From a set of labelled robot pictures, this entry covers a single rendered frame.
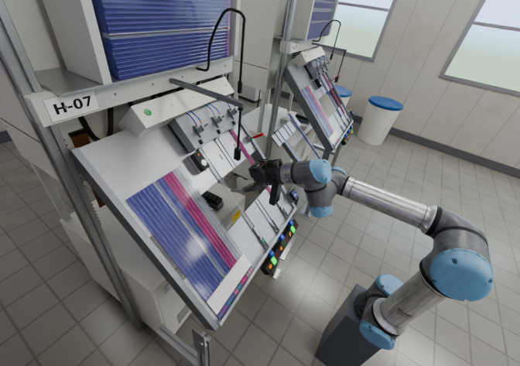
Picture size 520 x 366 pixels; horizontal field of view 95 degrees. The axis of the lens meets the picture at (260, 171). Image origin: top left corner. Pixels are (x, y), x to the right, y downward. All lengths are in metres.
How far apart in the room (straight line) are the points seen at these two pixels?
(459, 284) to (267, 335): 1.20
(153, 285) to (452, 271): 1.01
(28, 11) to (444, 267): 1.19
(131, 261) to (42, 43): 0.85
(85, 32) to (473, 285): 1.07
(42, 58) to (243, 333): 1.57
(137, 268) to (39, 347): 0.85
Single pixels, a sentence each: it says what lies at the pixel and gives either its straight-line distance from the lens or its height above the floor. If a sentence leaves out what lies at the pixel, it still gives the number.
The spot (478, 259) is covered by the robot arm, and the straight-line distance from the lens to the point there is 0.78.
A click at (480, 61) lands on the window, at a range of 4.26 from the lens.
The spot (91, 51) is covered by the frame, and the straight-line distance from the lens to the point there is 0.75.
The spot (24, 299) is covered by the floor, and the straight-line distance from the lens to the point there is 2.15.
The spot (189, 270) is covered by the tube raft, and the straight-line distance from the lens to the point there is 0.89.
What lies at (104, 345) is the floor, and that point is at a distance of 1.82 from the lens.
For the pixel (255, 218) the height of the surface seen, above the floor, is 0.81.
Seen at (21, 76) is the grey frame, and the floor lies 1.42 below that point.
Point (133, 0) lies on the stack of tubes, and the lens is 0.81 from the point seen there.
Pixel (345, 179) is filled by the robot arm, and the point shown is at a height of 1.15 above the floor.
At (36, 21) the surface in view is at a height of 1.50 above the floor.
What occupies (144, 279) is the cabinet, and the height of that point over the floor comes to 0.62.
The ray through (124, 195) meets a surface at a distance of 0.84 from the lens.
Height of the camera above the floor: 1.63
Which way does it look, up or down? 37 degrees down
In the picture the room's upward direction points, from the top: 8 degrees clockwise
